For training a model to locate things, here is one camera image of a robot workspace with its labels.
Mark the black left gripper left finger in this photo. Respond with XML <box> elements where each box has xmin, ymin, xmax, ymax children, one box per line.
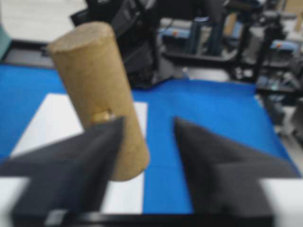
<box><xmin>0</xmin><ymin>118</ymin><xmax>124</xmax><ymax>218</ymax></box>

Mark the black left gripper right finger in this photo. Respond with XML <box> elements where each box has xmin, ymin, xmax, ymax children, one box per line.
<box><xmin>174</xmin><ymin>117</ymin><xmax>299</xmax><ymax>218</ymax></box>

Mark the wooden mallet hammer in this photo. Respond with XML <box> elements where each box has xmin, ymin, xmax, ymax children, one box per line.
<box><xmin>47</xmin><ymin>22</ymin><xmax>150</xmax><ymax>181</ymax></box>

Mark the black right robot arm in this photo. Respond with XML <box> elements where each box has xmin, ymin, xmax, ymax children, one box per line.
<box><xmin>70</xmin><ymin>0</ymin><xmax>174</xmax><ymax>89</ymax></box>

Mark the large white board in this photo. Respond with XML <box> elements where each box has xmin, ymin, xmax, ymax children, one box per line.
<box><xmin>0</xmin><ymin>93</ymin><xmax>144</xmax><ymax>214</ymax></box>

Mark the blue table cloth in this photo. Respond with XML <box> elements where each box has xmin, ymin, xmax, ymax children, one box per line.
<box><xmin>0</xmin><ymin>65</ymin><xmax>289</xmax><ymax>213</ymax></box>

